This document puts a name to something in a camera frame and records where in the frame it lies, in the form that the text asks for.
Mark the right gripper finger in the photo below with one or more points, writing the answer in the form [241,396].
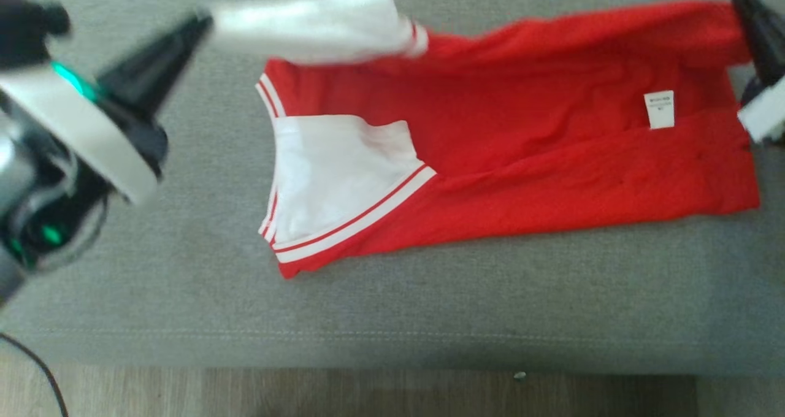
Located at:
[755,30]
[777,49]

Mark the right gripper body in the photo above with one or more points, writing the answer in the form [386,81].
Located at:
[769,113]

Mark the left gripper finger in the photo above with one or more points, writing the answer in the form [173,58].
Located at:
[144,95]
[153,52]

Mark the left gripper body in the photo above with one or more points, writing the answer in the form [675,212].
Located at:
[80,129]

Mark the red and white garment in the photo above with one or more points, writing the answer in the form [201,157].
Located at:
[521,129]

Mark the grey sofa chaise cushion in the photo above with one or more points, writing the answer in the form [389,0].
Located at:
[429,319]

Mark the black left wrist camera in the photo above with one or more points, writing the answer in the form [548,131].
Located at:
[24,30]

